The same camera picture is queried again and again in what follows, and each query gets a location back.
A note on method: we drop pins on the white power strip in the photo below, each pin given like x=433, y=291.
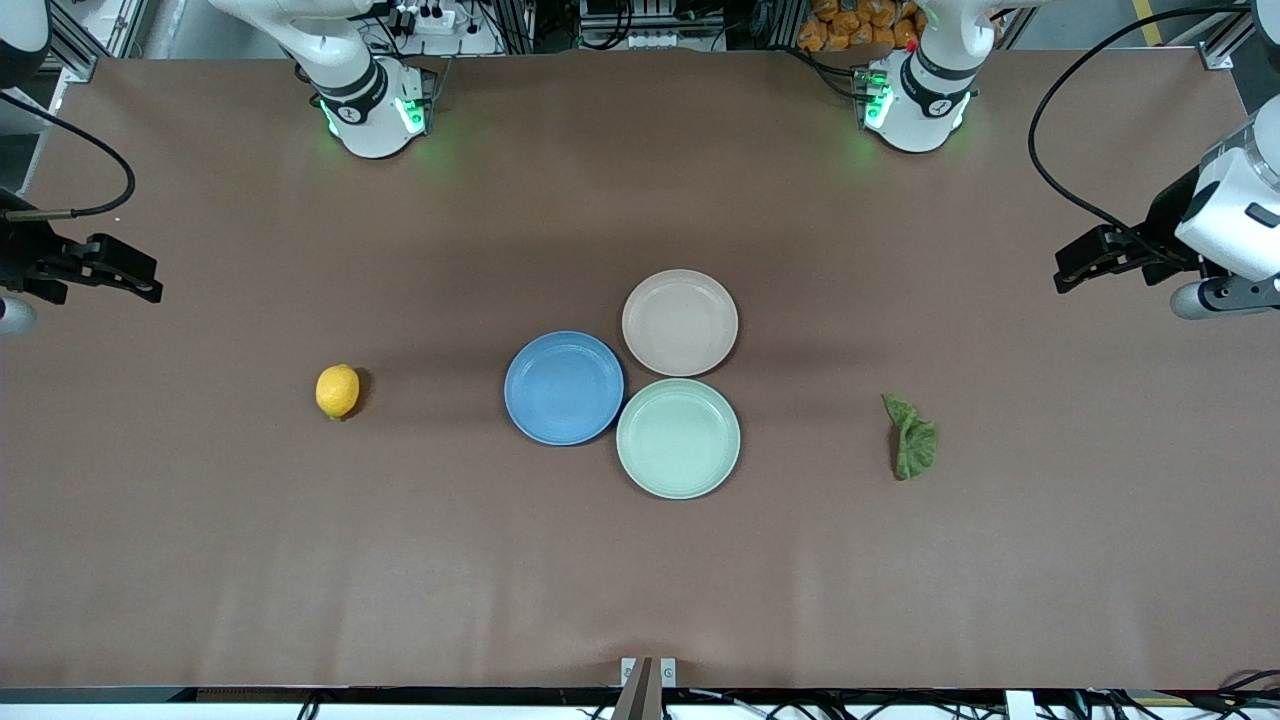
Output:
x=440, y=22

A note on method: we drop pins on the bag of orange items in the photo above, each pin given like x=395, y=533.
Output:
x=860, y=28

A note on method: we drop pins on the beige plate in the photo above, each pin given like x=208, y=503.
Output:
x=680, y=322

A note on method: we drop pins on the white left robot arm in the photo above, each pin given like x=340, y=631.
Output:
x=925, y=112

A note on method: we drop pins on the light green plate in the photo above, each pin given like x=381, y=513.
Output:
x=678, y=438

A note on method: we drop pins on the yellow lemon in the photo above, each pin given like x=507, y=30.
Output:
x=337, y=391

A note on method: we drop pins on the blue plate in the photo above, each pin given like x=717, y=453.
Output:
x=563, y=389

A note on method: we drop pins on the green lettuce leaf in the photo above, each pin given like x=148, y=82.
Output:
x=914, y=443

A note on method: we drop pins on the aluminium frame profile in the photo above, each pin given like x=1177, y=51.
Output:
x=1225, y=50
x=85, y=40

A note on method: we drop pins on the metal table edge bracket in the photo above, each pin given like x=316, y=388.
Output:
x=648, y=680

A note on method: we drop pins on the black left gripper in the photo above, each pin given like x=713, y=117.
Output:
x=1163, y=222

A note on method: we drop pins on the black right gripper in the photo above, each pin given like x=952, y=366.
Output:
x=22, y=252

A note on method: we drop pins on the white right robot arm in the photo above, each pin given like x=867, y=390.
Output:
x=362, y=112

